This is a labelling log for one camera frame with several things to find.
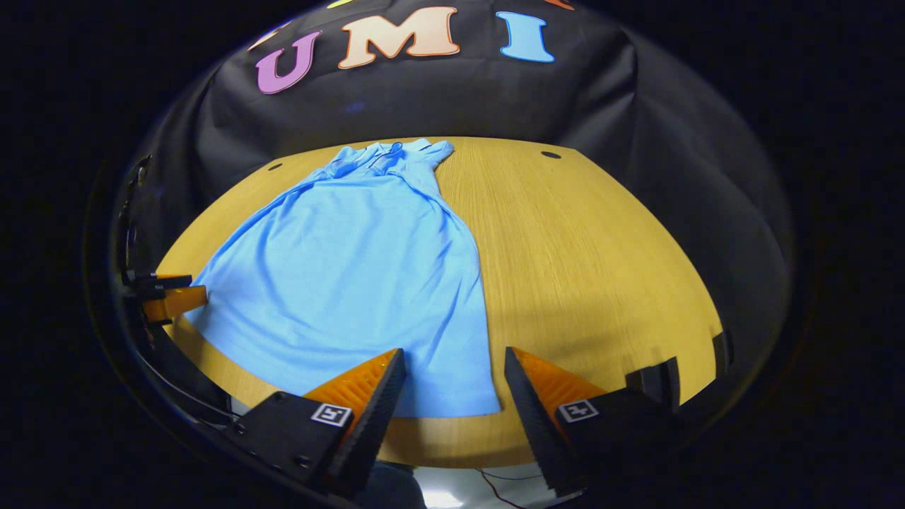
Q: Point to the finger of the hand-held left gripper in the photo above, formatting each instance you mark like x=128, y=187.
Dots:
x=177, y=302
x=162, y=283

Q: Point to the person's leg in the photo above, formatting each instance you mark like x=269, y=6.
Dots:
x=392, y=491

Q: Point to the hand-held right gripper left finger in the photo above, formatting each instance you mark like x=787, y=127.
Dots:
x=375, y=424

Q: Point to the black backdrop cloth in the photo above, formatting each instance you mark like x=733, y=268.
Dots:
x=459, y=99

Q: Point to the light blue T-shirt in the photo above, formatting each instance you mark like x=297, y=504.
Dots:
x=353, y=283

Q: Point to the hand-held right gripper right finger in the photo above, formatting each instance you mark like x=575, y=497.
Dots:
x=541, y=424

